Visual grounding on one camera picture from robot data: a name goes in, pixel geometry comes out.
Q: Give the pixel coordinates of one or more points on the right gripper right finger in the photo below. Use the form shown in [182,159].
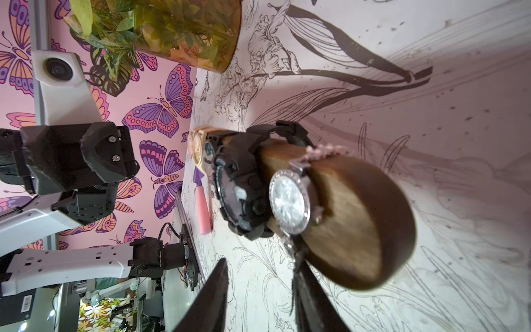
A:
[313,309]

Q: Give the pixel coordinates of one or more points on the amber vase with plants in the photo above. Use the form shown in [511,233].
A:
[202,34]

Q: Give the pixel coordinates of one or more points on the purple pink toy shovel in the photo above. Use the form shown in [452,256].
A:
[202,208]

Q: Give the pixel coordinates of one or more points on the beige watch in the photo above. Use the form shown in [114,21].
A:
[196,140]

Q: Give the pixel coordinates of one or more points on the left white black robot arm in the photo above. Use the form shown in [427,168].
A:
[24,269]

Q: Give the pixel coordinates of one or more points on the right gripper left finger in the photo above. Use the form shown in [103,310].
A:
[208,311]

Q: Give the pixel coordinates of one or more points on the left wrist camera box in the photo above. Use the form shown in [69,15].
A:
[64,97]

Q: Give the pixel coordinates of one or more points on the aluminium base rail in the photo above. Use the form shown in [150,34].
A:
[182,282]

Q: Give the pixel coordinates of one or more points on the silver metal keychain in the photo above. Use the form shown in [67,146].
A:
[293,195]

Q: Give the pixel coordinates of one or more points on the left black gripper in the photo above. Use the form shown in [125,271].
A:
[60,158]

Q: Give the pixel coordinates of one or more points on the black watch wide face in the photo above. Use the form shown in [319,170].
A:
[240,188]

